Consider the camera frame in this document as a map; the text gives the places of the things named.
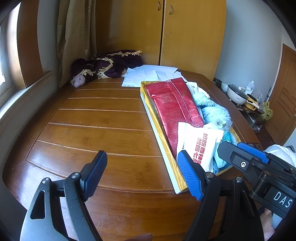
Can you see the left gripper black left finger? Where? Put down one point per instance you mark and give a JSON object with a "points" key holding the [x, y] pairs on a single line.
{"points": [[44, 218]]}

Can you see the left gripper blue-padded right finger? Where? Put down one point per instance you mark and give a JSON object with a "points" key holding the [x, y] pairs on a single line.
{"points": [[240, 219]]}

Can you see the white plastic snack packet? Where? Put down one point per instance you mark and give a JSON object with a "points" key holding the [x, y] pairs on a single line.
{"points": [[200, 143]]}

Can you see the light blue towel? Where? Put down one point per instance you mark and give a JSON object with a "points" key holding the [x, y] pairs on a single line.
{"points": [[218, 118]]}

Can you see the red foil package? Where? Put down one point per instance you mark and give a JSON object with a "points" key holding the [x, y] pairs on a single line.
{"points": [[174, 103]]}

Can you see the dark side table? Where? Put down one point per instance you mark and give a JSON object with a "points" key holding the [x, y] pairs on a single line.
{"points": [[252, 117]]}

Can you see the brown wooden door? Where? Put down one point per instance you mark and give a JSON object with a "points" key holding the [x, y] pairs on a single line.
{"points": [[281, 125]]}

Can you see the white rice cooker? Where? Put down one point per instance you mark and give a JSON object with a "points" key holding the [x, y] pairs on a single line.
{"points": [[236, 95]]}

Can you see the yellow gift box tray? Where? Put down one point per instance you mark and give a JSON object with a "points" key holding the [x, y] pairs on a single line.
{"points": [[176, 177]]}

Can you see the small pink knitted item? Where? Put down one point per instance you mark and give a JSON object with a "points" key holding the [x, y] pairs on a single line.
{"points": [[78, 81]]}

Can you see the yellow wooden wardrobe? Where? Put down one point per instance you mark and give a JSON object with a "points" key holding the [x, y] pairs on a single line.
{"points": [[183, 34]]}

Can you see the white paper sheets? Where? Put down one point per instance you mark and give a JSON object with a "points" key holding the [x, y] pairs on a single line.
{"points": [[134, 76]]}

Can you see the dark purple gold-trimmed cloth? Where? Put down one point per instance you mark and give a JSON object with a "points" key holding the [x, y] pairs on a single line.
{"points": [[108, 65]]}

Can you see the beige curtain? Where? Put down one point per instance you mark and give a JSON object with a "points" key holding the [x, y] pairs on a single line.
{"points": [[76, 34]]}

